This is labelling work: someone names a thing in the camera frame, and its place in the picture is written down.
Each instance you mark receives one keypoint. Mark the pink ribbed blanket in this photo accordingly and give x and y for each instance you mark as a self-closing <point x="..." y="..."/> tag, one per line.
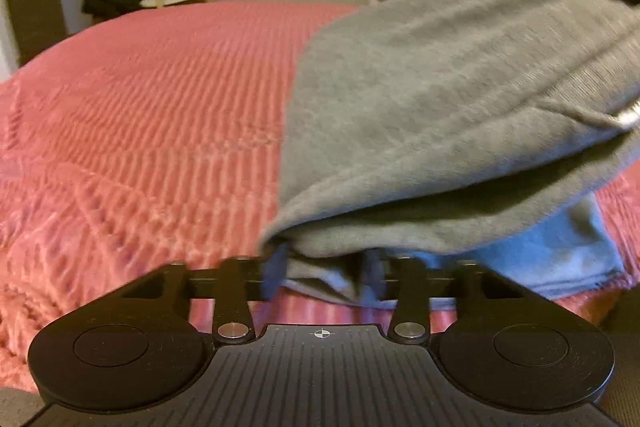
<point x="150" y="107"/>

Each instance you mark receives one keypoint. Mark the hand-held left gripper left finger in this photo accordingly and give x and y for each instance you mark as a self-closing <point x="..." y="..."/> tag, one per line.
<point x="276" y="272"/>

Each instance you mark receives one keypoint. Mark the grey pants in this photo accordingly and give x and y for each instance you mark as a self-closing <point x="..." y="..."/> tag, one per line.
<point x="425" y="107"/>

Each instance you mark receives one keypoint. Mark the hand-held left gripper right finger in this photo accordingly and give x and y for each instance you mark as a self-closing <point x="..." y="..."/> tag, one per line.
<point x="371" y="279"/>

